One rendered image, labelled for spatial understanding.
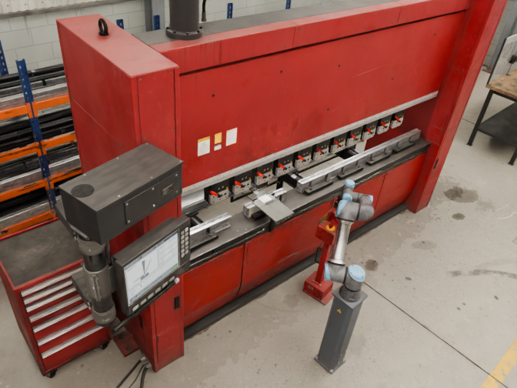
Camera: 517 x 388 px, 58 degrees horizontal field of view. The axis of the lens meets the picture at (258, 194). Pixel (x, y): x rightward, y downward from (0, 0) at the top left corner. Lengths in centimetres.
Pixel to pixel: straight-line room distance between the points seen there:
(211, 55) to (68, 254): 154
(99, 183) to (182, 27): 96
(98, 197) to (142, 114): 48
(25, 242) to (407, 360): 293
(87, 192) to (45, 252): 126
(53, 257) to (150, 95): 139
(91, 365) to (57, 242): 103
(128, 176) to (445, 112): 349
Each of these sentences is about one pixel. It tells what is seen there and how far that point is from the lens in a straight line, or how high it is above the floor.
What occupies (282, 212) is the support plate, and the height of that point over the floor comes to 100.
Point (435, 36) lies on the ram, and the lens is 439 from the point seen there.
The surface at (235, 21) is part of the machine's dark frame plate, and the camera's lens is 293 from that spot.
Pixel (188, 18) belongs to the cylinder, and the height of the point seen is 241.
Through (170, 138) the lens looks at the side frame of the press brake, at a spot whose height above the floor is 193.
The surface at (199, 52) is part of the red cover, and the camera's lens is 257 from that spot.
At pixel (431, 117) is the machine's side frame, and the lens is 500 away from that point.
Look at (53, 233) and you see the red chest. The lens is 338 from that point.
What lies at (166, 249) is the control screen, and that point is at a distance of 239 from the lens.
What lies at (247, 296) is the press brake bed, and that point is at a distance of 410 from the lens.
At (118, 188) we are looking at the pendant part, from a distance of 206.
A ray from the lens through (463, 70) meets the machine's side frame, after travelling 475.
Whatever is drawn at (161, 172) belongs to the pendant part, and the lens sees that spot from 213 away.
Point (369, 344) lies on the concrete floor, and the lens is 407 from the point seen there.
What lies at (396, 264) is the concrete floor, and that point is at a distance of 479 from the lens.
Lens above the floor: 317
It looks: 37 degrees down
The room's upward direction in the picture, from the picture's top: 6 degrees clockwise
